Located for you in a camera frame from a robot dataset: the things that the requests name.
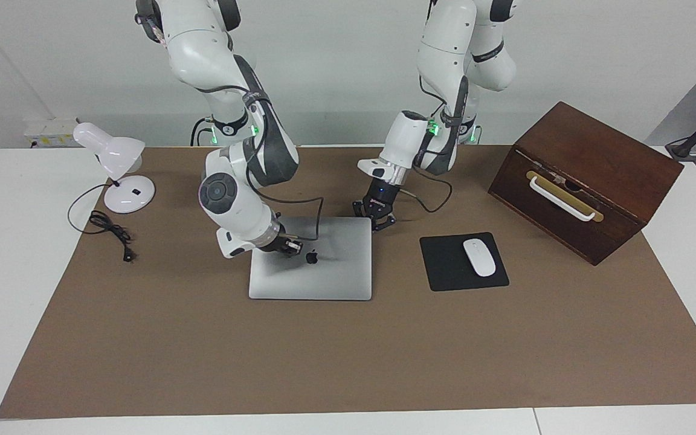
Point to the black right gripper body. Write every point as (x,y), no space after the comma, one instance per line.
(274,244)

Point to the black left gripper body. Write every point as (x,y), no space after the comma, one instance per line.
(382,194)

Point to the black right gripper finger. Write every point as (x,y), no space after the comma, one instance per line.
(295,243)
(292,252)

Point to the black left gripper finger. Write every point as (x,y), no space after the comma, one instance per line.
(385,222)
(360,209)

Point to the silver grey laptop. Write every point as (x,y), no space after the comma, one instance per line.
(324,278)

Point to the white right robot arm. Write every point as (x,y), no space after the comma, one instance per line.
(203,54)

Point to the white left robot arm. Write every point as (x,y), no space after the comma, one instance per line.
(444,48)

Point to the black mouse pad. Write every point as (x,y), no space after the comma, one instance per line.
(444,266)

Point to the white computer mouse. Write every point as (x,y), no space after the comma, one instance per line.
(480,257)

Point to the brown table mat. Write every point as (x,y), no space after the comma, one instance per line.
(324,362)

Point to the white desk lamp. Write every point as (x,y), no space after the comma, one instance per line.
(112,151)

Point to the dark brown wooden box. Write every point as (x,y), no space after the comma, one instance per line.
(602,157)

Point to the white power strip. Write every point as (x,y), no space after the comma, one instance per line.
(52,133)

